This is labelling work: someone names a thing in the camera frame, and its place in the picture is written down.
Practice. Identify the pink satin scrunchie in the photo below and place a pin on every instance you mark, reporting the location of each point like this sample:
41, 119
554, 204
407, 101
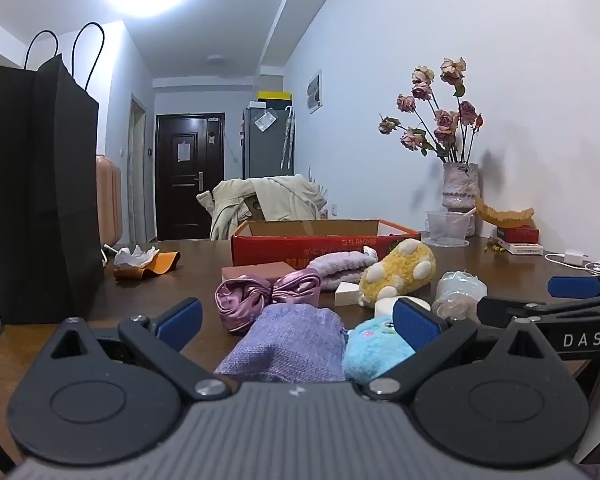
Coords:
265, 300

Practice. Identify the small yellow ornament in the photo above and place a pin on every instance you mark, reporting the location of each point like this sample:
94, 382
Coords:
492, 246

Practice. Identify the brown chair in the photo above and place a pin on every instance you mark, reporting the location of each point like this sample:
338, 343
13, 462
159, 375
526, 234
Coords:
254, 206

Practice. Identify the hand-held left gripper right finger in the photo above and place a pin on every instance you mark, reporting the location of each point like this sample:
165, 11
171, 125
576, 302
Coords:
415, 325

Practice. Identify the dark entrance door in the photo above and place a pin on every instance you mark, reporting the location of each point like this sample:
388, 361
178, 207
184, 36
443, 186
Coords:
190, 180

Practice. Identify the pink sponge block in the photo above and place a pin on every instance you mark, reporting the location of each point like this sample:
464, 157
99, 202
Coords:
252, 272

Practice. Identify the small ceiling lamp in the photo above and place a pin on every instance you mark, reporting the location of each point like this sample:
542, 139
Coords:
216, 59

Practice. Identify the dried pink roses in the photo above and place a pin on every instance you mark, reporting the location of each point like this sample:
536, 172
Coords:
447, 120

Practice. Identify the pink glass vase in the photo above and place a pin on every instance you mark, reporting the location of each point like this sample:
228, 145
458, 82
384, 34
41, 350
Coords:
460, 185

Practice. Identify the blue plush toy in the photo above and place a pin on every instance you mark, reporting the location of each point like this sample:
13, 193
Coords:
370, 352

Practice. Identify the white charger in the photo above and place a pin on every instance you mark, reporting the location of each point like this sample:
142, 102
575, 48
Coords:
575, 257

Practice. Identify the orange paper with tissue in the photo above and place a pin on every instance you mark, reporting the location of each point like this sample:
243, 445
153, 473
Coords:
157, 265

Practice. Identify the white round container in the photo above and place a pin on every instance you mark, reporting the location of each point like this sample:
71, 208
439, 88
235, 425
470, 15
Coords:
390, 305

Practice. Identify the small red box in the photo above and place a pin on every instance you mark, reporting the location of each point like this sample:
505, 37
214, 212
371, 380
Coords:
517, 235

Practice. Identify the folded white umbrella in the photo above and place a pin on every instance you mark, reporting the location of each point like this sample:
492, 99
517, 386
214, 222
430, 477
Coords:
289, 135

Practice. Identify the black paper bag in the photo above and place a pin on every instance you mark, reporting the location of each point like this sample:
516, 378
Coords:
40, 185

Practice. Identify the yellow and white plush toy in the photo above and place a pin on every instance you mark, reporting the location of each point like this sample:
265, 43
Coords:
400, 270

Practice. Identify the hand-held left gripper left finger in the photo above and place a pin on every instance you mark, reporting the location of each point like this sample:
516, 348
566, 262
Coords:
182, 321

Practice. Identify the crumpled white tissue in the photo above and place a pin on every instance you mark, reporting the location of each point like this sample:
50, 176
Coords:
135, 255

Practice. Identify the beige coat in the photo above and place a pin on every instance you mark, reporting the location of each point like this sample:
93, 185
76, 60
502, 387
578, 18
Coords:
280, 192

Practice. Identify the grey refrigerator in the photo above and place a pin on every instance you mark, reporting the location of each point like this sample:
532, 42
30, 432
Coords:
265, 150

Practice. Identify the paper sheet on refrigerator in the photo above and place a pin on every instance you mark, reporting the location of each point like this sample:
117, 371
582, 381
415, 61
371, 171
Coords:
265, 120

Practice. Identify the purple knit pouch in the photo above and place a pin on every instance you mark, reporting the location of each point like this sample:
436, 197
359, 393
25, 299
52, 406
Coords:
290, 345

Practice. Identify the clear plastic wrapped bundle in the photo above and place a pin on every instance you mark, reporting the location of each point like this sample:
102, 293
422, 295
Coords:
460, 292

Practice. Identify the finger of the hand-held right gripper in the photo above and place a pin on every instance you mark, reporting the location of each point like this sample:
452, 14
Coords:
575, 286
500, 310

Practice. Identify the light wooden door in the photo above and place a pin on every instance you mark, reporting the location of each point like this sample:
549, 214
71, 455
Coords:
137, 170

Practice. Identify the clear plastic cup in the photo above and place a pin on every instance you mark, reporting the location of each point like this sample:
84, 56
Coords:
445, 230

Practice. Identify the yellow and black box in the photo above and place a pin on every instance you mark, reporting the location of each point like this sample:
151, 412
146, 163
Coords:
274, 96

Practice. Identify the wall picture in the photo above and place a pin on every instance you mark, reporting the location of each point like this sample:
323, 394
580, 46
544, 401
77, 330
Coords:
315, 91

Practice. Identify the lavender fluffy cloth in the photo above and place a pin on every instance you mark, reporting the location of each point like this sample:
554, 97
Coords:
340, 262

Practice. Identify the red cardboard box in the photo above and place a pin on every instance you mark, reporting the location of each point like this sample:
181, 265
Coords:
305, 251

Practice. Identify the pink suitcase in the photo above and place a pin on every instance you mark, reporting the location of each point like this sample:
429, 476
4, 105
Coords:
109, 200

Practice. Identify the flat white box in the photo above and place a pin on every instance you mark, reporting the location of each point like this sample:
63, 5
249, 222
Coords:
522, 248

